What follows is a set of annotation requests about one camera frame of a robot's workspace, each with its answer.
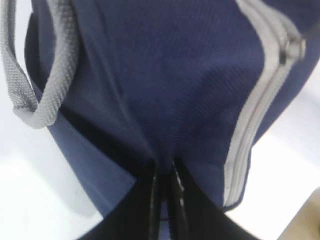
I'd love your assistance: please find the silver zipper pull ring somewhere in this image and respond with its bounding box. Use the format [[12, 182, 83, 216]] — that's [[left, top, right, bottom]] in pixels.
[[278, 23, 320, 66]]

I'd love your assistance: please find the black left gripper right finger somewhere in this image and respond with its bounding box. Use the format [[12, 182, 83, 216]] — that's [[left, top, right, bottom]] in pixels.
[[171, 159, 257, 240]]

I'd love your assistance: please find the navy blue lunch bag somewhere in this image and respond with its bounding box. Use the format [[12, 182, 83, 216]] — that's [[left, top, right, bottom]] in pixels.
[[0, 0, 320, 240]]

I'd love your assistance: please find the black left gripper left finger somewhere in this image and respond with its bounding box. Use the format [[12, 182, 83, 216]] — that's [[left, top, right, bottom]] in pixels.
[[82, 160, 162, 240]]

